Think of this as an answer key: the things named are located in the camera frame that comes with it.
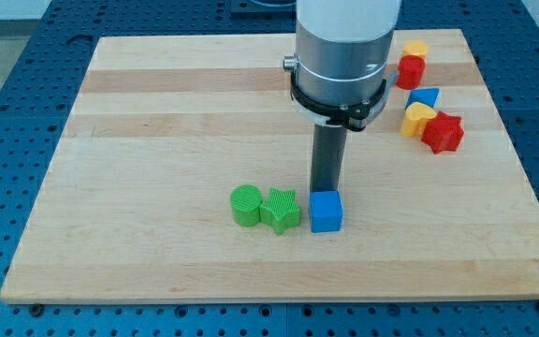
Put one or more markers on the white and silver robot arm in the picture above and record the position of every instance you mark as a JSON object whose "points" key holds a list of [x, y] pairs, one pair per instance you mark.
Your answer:
{"points": [[337, 72]]}

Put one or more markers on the green cylinder block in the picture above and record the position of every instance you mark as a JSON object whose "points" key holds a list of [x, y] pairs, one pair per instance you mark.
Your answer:
{"points": [[245, 201]]}

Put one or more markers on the green star block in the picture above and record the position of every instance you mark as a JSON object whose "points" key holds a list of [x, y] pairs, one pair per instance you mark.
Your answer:
{"points": [[280, 210]]}

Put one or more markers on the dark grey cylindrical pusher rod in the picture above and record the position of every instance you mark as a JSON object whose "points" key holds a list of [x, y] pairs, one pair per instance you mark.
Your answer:
{"points": [[327, 155]]}

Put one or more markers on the blue cube block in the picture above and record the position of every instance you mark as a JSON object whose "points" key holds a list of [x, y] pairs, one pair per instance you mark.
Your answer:
{"points": [[326, 211]]}

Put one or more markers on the light wooden board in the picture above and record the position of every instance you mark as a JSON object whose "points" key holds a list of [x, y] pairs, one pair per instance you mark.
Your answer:
{"points": [[134, 207]]}

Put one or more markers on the yellow heart block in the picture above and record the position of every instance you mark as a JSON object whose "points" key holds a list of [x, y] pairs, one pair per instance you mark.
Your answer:
{"points": [[416, 117]]}

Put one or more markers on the red cylinder block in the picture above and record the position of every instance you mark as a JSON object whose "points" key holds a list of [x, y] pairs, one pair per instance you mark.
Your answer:
{"points": [[411, 69]]}

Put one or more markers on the blue triangle block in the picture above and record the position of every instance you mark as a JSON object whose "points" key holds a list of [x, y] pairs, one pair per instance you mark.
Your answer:
{"points": [[426, 96]]}

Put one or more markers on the red star block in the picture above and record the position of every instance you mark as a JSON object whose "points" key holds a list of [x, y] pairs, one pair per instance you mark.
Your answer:
{"points": [[443, 133]]}

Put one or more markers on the yellow hexagon block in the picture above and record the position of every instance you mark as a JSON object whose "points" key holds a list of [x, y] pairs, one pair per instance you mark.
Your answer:
{"points": [[416, 48]]}

